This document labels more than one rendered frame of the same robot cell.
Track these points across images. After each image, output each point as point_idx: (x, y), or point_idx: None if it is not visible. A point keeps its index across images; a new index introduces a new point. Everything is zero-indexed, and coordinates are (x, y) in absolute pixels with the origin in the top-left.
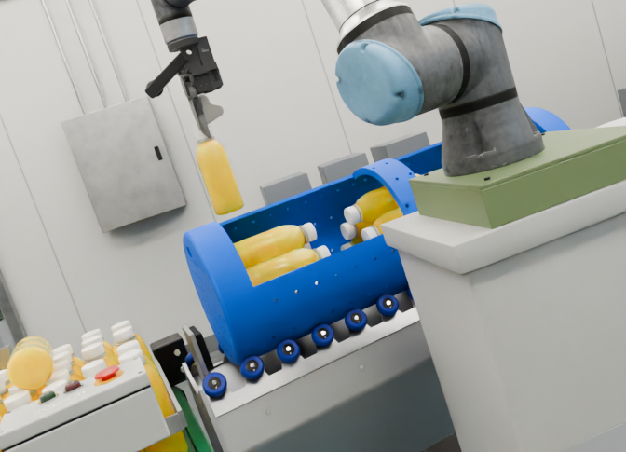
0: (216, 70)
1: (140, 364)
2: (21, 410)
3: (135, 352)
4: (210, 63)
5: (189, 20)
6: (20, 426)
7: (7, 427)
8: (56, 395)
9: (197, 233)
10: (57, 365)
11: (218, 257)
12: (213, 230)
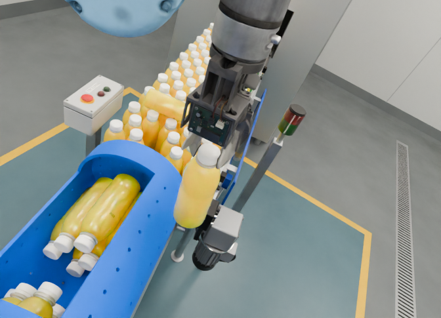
0: (192, 109)
1: (78, 106)
2: (113, 86)
3: (111, 123)
4: (191, 92)
5: (217, 18)
6: (94, 78)
7: (102, 78)
8: (104, 90)
9: (126, 143)
10: (169, 120)
11: (97, 147)
12: (115, 149)
